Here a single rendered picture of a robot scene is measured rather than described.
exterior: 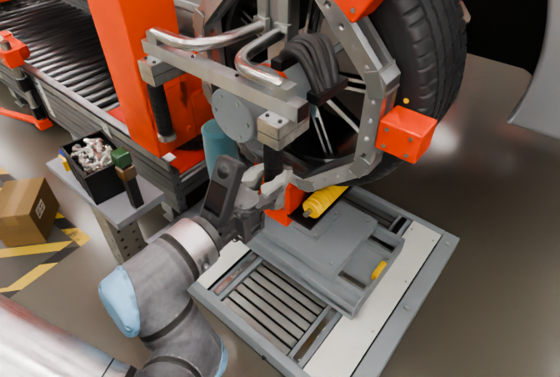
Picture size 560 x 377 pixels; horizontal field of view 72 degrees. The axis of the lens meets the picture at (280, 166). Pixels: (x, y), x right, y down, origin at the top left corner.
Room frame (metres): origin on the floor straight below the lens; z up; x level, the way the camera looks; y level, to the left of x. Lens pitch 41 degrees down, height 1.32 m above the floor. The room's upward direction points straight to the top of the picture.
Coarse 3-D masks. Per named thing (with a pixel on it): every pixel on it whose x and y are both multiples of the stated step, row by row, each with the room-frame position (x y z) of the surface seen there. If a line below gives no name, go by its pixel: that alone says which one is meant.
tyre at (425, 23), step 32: (384, 0) 0.75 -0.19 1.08; (416, 0) 0.75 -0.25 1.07; (448, 0) 0.83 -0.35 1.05; (224, 32) 1.03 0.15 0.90; (384, 32) 0.74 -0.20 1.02; (416, 32) 0.71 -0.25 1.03; (448, 32) 0.78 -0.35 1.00; (416, 64) 0.69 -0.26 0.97; (448, 64) 0.75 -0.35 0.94; (416, 96) 0.68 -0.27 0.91; (448, 96) 0.77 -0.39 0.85; (384, 160) 0.70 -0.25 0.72
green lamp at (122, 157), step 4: (120, 148) 0.83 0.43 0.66; (124, 148) 0.83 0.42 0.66; (112, 152) 0.81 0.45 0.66; (116, 152) 0.81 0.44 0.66; (120, 152) 0.81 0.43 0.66; (124, 152) 0.81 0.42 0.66; (128, 152) 0.81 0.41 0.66; (112, 156) 0.80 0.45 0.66; (116, 156) 0.79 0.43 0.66; (120, 156) 0.80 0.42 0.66; (124, 156) 0.80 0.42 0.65; (128, 156) 0.81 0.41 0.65; (112, 160) 0.81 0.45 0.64; (116, 160) 0.79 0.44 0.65; (120, 160) 0.79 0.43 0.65; (124, 160) 0.80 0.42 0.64; (128, 160) 0.81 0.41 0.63; (116, 164) 0.80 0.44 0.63; (120, 164) 0.79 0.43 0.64; (124, 164) 0.80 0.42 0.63
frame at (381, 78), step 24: (216, 0) 0.92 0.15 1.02; (192, 24) 0.98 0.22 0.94; (216, 24) 0.99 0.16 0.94; (336, 24) 0.71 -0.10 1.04; (360, 24) 0.73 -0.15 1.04; (360, 48) 0.68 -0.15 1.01; (384, 48) 0.70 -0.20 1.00; (360, 72) 0.67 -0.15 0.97; (384, 72) 0.66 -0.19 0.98; (384, 96) 0.64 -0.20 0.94; (240, 144) 0.89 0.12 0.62; (360, 144) 0.66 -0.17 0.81; (288, 168) 0.79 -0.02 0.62; (312, 168) 0.79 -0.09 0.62; (336, 168) 0.69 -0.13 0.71; (360, 168) 0.65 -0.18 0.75
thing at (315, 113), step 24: (240, 0) 1.00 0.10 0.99; (312, 0) 0.87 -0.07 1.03; (240, 24) 1.05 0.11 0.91; (312, 24) 0.89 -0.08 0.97; (240, 48) 1.06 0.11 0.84; (336, 48) 0.83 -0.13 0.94; (312, 120) 1.02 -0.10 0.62; (336, 120) 1.03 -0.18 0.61; (288, 144) 0.90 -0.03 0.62; (312, 144) 0.90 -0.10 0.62; (336, 144) 0.88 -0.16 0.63
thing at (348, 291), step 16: (256, 240) 0.90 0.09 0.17; (368, 240) 0.90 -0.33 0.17; (384, 240) 0.90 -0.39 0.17; (400, 240) 0.91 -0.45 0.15; (272, 256) 0.85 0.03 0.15; (288, 256) 0.85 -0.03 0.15; (352, 256) 0.85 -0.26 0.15; (368, 256) 0.85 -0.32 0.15; (384, 256) 0.84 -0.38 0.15; (288, 272) 0.80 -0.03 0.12; (304, 272) 0.78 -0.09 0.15; (352, 272) 0.78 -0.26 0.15; (368, 272) 0.78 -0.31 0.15; (384, 272) 0.80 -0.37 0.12; (320, 288) 0.71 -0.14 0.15; (336, 288) 0.72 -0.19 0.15; (352, 288) 0.70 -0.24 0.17; (368, 288) 0.70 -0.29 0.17; (336, 304) 0.67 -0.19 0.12; (352, 304) 0.66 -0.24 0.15
